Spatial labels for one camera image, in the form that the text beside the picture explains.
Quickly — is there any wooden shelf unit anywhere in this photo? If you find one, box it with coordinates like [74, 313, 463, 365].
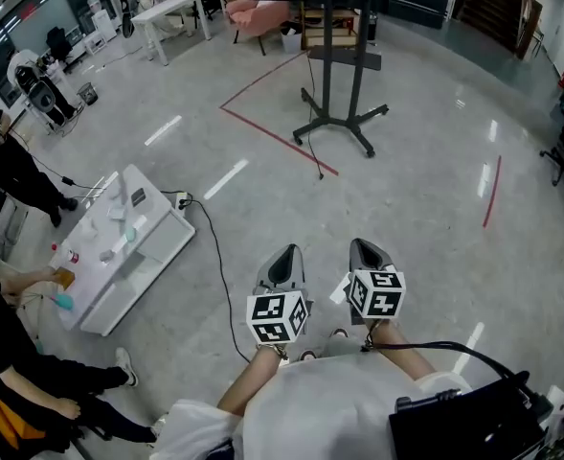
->
[300, 1, 360, 51]

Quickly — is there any white table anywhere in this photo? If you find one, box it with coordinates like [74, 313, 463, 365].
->
[130, 0, 213, 67]

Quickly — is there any red-capped bottle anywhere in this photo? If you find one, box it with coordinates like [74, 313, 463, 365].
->
[50, 241, 80, 265]

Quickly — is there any person's left forearm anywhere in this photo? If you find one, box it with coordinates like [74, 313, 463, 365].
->
[216, 345, 287, 417]

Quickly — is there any black chest-mounted device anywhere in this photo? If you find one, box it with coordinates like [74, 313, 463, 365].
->
[389, 379, 553, 460]

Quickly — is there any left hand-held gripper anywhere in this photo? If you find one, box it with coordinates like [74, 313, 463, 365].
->
[245, 243, 315, 345]

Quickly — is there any small brown box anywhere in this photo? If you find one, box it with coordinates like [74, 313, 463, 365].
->
[55, 266, 77, 291]

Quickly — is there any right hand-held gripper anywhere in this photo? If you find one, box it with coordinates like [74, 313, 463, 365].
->
[329, 237, 407, 326]

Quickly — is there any person's right forearm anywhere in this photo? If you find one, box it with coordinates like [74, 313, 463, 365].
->
[365, 320, 439, 382]

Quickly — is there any black mesh waste bin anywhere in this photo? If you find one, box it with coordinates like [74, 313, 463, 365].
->
[77, 81, 100, 106]

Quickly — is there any black TV stand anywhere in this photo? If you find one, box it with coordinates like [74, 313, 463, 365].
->
[292, 0, 391, 159]

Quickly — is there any white low cabinet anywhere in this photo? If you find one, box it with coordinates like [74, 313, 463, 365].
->
[54, 163, 197, 337]

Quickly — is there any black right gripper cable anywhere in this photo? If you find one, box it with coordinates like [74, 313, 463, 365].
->
[363, 323, 534, 395]

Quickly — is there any pink armchair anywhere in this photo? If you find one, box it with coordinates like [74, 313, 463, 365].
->
[225, 0, 293, 58]

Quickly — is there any white water dispenser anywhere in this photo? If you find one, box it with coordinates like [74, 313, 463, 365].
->
[87, 0, 119, 43]

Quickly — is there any person's white shirt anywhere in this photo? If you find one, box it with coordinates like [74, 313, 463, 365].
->
[149, 352, 474, 460]

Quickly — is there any wooden staircase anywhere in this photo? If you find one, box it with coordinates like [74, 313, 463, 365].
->
[453, 0, 545, 60]

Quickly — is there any black floor cable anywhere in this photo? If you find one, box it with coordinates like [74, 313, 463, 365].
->
[159, 190, 252, 364]

